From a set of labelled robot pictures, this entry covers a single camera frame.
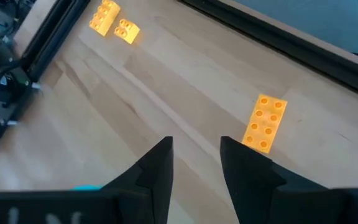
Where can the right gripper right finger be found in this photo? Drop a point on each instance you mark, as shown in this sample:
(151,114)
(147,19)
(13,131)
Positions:
(247,180)

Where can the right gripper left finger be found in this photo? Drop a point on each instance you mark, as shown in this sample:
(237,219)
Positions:
(157,174)

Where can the long yellow toy brick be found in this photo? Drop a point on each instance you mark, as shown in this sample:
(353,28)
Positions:
(104,17)
(264,124)

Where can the small yellow toy brick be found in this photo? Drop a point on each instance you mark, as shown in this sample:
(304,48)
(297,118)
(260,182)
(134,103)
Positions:
(127,30)

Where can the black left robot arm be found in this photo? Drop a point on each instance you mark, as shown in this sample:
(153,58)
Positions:
(2,87)

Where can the black aluminium frame rail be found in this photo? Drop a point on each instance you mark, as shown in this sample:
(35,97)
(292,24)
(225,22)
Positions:
(73,18)
(53,21)
(291,46)

